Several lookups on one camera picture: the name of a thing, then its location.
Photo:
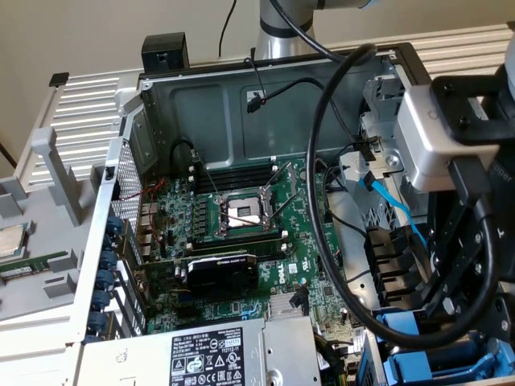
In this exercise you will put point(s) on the empty blue disk carrier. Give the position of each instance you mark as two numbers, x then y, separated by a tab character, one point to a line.
408	368

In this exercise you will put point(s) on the grey parts rack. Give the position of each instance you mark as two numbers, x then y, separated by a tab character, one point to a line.
40	281

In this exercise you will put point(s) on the black clamp block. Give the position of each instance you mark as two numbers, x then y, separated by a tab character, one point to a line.
161	52

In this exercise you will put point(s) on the silver CPU chip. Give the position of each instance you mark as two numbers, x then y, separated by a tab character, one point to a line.
10	241

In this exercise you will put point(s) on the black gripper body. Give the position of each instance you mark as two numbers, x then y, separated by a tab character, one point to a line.
503	225

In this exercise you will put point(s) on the green motherboard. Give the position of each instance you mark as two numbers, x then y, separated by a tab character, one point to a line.
281	249

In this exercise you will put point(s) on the grey power supply with label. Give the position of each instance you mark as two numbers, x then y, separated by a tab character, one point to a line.
153	354

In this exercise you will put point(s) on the open grey PC case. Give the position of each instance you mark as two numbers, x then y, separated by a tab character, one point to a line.
201	120

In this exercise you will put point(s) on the white barcode tag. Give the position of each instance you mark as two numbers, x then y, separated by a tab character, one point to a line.
357	343

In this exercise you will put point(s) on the dark blue slot latch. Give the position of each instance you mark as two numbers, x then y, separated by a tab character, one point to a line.
102	300
114	225
105	280
108	260
109	242
98	322

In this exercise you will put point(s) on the black RAM slot bank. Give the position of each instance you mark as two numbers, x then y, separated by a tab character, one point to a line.
237	175
237	241

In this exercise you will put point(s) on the silver locking lever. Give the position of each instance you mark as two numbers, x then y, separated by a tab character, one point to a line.
245	219
209	179

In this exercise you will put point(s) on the silver socket cover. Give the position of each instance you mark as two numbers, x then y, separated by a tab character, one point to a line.
292	181

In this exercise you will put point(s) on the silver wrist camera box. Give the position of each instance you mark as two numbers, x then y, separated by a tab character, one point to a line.
422	140

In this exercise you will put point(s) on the silver finned heat sink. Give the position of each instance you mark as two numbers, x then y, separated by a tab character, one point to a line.
279	305

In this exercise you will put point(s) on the CPU socket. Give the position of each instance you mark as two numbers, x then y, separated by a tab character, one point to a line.
245	209

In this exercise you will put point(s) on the small black table bracket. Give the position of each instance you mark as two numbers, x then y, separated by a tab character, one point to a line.
59	79

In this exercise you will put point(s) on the round coin battery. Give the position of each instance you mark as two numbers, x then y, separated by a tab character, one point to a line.
303	174

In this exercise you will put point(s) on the green RAM stick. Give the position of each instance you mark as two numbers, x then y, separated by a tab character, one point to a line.
28	267

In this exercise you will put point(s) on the black graphics card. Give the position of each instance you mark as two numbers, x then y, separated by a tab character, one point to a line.
221	273

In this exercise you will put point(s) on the hard drive in blue caddy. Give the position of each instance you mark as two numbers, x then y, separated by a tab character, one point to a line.
376	362

